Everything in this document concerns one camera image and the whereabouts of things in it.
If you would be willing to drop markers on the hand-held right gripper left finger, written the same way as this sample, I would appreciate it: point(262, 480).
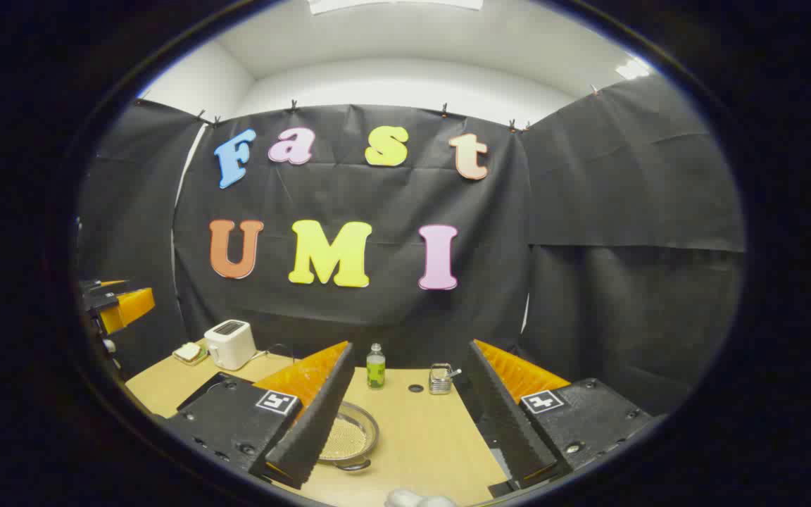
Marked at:
point(314, 429)

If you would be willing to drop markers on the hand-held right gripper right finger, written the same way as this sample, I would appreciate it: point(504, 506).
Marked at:
point(507, 429)

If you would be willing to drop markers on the white toaster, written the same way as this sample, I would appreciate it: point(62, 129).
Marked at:
point(231, 348)

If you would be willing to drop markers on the ceiling light panel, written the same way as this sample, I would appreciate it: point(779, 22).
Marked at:
point(633, 69)
point(391, 4)

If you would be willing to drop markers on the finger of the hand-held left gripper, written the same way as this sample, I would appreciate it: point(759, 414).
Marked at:
point(127, 308)
point(99, 286)

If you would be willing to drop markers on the black induction cooktop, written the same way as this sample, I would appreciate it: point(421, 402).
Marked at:
point(201, 391)

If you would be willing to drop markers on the sandwich on small plate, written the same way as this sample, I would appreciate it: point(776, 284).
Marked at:
point(189, 353)

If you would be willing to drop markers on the pile of pale soybeans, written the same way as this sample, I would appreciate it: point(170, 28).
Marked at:
point(348, 440)

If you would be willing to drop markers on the green label plastic bottle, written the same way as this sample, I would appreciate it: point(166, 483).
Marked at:
point(376, 372)

